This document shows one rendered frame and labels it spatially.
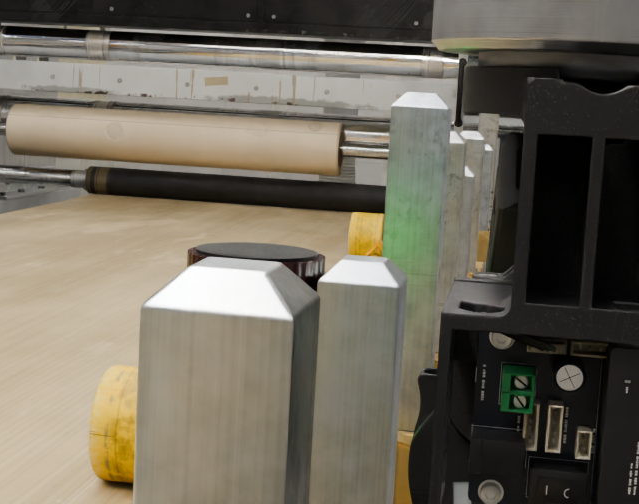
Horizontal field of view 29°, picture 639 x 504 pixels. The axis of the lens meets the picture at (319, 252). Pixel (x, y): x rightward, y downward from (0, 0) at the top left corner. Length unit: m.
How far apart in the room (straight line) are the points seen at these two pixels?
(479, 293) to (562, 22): 0.08
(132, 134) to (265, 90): 0.33
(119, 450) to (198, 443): 0.57
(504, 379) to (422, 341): 0.46
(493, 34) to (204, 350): 0.11
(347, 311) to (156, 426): 0.25
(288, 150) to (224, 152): 0.15
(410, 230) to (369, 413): 0.26
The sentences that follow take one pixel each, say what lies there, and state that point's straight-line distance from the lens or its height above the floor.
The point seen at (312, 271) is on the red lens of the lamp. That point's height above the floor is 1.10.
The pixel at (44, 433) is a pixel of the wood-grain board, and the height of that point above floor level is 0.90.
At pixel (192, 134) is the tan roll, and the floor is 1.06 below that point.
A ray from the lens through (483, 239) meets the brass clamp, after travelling 2.00.
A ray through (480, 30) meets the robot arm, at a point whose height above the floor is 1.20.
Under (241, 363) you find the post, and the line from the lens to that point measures 0.28.
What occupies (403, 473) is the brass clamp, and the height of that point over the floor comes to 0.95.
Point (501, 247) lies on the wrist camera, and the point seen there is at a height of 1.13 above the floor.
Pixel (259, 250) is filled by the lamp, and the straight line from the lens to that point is 0.55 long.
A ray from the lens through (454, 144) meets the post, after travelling 1.01.
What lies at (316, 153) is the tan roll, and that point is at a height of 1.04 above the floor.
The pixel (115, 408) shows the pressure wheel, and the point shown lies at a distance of 0.85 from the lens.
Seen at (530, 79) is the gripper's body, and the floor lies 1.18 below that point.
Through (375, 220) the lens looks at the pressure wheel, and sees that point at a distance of 2.07.
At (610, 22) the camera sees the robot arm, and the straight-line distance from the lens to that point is 0.32.
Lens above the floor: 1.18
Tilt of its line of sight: 7 degrees down
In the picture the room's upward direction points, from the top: 3 degrees clockwise
